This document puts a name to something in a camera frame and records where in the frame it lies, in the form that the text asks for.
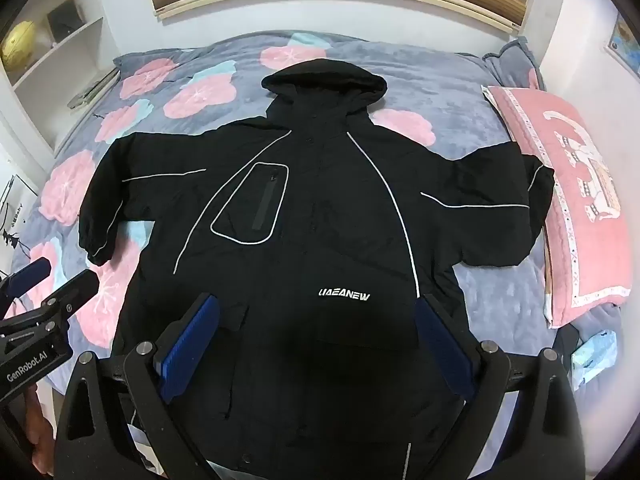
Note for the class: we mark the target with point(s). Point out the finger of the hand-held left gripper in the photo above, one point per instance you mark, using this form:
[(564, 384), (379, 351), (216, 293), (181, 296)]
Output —
[(75, 287), (31, 272)]

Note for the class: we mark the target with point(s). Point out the pink folded quilt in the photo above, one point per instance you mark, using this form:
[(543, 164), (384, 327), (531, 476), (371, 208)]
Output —
[(575, 200)]

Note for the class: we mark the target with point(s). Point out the grey floral blanket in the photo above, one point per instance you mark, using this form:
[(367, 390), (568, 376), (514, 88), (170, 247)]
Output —
[(440, 95)]

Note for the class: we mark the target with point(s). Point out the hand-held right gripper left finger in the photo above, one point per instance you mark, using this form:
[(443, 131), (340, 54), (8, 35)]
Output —
[(187, 342)]

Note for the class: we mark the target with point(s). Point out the light blue packet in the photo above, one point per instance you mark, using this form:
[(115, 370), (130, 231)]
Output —
[(595, 355)]

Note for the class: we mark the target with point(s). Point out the white shelf unit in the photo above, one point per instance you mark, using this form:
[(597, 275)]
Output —
[(87, 35)]

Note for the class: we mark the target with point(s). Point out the person's left forearm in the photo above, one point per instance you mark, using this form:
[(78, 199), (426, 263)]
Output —
[(37, 430)]

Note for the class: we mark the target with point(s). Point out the wall map poster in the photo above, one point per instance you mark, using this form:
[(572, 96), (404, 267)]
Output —
[(625, 42)]

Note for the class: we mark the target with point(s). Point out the dark box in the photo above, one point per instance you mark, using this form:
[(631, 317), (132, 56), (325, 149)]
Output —
[(64, 19)]

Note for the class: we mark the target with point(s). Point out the black wall sticker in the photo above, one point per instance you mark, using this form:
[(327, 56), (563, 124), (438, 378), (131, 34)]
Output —
[(10, 220)]

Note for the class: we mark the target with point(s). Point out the yellow ball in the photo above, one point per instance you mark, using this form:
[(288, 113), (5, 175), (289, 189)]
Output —
[(17, 46)]

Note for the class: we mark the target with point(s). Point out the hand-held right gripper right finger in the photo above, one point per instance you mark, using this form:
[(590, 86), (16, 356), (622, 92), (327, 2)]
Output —
[(445, 345)]

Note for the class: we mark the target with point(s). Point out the grey pillow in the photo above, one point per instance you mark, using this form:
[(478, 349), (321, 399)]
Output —
[(515, 60)]

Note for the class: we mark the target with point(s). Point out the black hooded jacket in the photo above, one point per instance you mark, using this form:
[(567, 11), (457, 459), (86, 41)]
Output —
[(310, 240)]

